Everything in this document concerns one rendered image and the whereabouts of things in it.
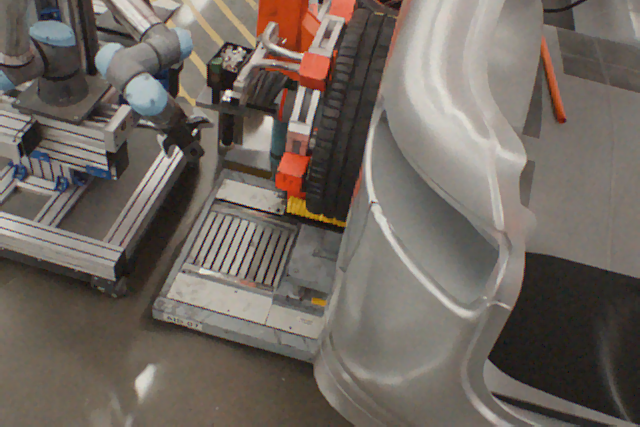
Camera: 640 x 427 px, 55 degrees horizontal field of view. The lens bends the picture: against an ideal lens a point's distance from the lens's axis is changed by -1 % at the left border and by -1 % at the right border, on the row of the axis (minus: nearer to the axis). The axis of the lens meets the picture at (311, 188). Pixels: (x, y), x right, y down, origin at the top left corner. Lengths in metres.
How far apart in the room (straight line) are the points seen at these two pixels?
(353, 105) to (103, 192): 1.27
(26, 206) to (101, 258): 0.41
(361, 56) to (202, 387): 1.28
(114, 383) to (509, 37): 1.69
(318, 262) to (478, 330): 1.51
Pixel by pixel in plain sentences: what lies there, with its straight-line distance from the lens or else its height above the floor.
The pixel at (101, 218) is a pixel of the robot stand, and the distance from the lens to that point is 2.53.
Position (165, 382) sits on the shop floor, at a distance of 2.35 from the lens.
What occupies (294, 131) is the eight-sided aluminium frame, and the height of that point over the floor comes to 0.96.
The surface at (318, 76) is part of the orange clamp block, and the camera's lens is 1.67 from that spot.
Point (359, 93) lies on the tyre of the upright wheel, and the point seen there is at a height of 1.10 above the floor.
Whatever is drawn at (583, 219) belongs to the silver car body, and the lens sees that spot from 1.82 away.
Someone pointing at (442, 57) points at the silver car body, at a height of 1.64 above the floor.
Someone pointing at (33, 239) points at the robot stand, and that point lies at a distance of 2.48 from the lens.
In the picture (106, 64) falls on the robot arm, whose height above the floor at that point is 1.27.
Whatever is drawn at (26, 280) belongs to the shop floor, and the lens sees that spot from 2.67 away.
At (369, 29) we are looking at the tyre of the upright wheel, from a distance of 1.81.
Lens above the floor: 2.08
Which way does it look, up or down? 45 degrees down
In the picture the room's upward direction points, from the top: 10 degrees clockwise
